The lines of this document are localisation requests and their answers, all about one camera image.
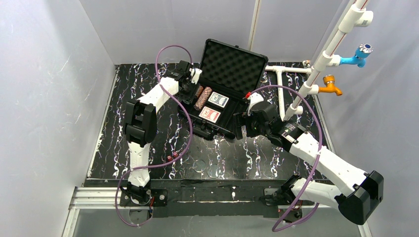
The orange pipe valve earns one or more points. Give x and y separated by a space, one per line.
329 82

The blue pipe valve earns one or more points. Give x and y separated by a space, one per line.
359 58

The orange black chip stack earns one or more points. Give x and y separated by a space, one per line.
199 91

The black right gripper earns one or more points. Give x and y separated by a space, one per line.
244 121

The red playing card deck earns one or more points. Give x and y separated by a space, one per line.
209 114

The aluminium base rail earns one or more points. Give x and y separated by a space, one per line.
183 208

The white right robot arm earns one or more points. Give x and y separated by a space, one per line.
354 192

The black poker set case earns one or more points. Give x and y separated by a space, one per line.
232 72

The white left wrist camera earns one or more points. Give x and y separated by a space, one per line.
195 75

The white pvc pipe frame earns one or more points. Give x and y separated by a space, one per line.
354 16

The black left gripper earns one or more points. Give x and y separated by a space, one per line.
188 84

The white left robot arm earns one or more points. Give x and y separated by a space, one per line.
140 125

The blue playing card deck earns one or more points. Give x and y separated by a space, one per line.
218 99

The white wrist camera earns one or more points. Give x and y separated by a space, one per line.
253 99
195 75

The pink blue chip stack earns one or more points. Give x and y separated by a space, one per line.
203 98

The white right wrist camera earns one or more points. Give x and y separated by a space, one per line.
253 99

